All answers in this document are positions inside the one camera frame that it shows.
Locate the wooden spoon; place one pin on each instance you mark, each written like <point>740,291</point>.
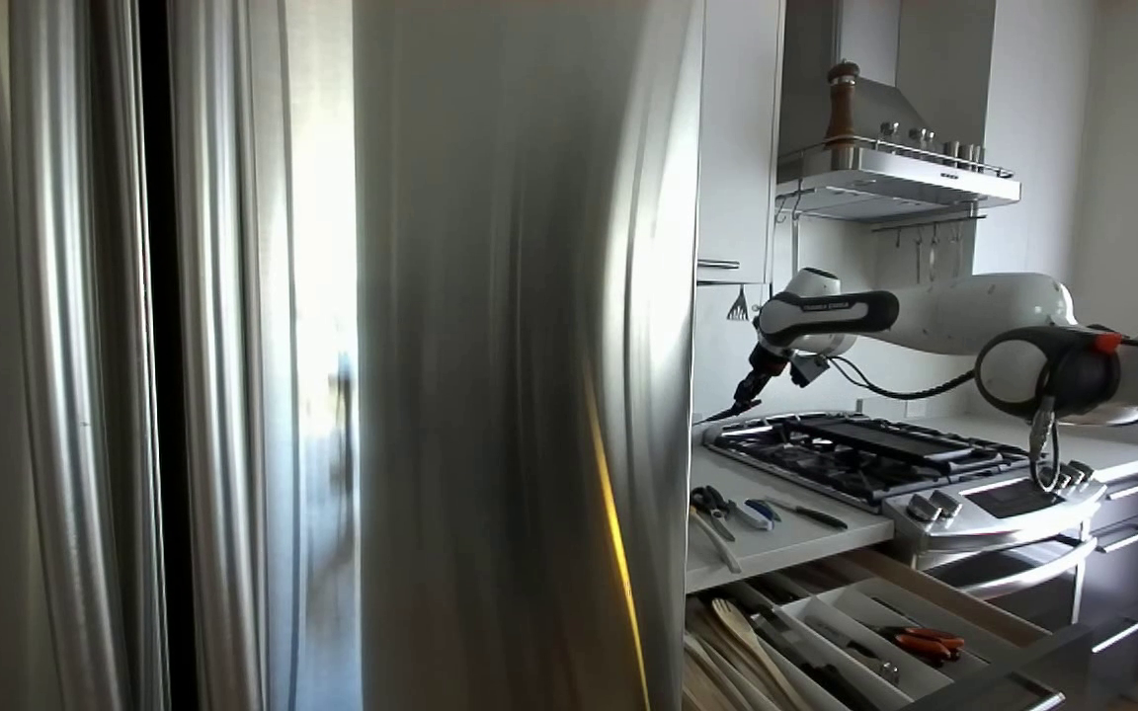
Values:
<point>749,644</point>

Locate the white upper cabinet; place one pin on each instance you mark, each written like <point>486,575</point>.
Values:
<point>737,130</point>

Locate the stainless steel range hood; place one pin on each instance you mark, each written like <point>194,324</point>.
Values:
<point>889,130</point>

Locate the stainless steel gas range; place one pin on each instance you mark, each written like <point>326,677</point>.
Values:
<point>908,474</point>

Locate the blue white knife sharpener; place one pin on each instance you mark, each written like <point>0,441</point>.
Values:
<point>758,512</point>

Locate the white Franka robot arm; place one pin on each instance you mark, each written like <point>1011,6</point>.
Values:
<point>978,322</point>

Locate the grey open kitchen drawer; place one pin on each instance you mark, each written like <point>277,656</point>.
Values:
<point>857,644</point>

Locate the white cutlery organiser tray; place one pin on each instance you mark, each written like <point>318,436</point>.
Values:
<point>857,634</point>

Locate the brown pepper mill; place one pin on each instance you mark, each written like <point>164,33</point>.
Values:
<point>844,110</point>

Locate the stainless steel refrigerator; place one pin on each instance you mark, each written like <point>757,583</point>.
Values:
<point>318,357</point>

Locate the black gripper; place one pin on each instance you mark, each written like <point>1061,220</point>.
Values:
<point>775,357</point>

